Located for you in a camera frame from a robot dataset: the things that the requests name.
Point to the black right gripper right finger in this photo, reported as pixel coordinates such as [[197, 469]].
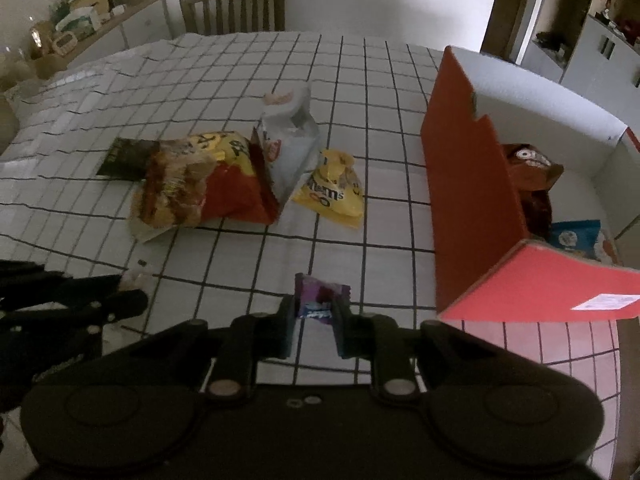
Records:
[[344, 326]]

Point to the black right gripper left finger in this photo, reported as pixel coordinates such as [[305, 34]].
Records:
[[287, 316]]

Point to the purple snack packet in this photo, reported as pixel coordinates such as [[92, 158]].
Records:
[[314, 298]]

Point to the yellow M&Ms bag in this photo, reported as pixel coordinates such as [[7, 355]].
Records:
[[334, 190]]

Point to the red yellow chips bag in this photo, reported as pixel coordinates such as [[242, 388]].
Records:
[[208, 176]]

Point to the black sesame snack packet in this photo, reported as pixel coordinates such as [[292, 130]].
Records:
[[128, 159]]

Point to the silver white chips bag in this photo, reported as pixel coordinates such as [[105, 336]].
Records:
[[289, 138]]

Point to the brown Oreo snack bag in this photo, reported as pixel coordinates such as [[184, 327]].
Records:
[[533, 176]]

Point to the blue chips bag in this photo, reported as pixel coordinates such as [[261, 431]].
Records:
[[578, 237]]

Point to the red cardboard box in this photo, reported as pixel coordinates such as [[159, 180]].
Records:
[[488, 267]]

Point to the white checkered tablecloth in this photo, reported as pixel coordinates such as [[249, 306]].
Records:
[[277, 256]]

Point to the white digital clock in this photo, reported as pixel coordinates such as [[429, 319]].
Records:
[[64, 43]]

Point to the green white tissue box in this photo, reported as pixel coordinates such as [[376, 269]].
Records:
[[84, 17]]

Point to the wooden sideboard with drawers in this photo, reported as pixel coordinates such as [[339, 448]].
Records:
[[143, 22]]

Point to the brown wooden chair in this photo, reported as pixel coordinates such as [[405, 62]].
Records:
[[220, 17]]

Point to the white wall cabinet shelving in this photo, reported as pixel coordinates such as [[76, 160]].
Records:
[[592, 48]]

